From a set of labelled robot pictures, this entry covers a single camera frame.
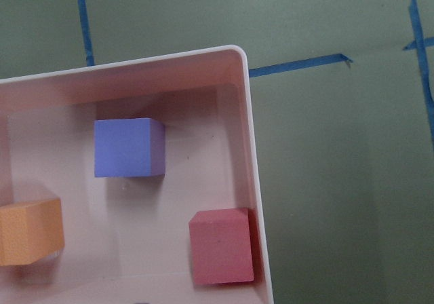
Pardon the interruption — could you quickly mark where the purple foam block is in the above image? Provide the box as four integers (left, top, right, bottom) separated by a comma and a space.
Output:
94, 118, 165, 178

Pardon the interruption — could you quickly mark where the red foam block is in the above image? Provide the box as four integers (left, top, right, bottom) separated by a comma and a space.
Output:
189, 208, 254, 285

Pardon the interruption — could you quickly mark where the orange foam block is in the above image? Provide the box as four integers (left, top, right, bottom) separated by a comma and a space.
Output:
1, 198, 65, 266

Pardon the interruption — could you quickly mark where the pink plastic bin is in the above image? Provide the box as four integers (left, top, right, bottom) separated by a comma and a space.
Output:
1, 45, 274, 303

